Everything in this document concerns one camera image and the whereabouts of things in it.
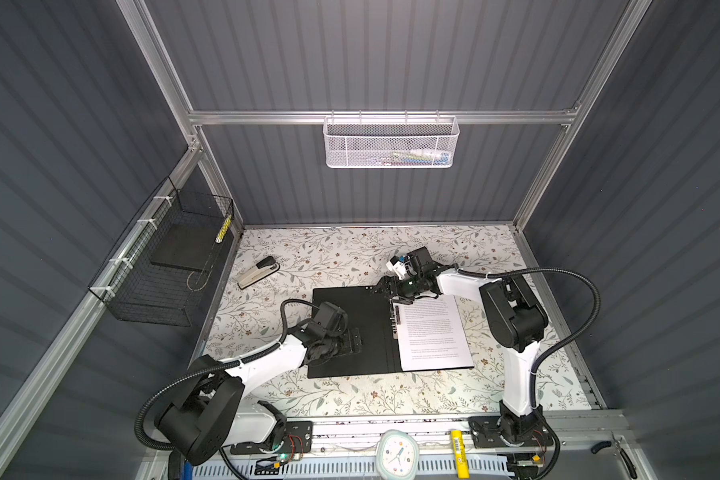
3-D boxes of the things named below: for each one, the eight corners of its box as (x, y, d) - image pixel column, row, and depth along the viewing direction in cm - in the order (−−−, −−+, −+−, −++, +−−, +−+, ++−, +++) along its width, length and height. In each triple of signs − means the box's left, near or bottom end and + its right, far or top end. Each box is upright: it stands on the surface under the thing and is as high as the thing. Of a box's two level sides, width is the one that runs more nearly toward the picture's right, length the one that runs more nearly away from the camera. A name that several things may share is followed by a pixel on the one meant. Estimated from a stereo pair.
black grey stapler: (243, 292, 103) (238, 284, 100) (236, 285, 106) (231, 276, 102) (279, 269, 110) (276, 260, 106) (273, 262, 112) (270, 253, 108)
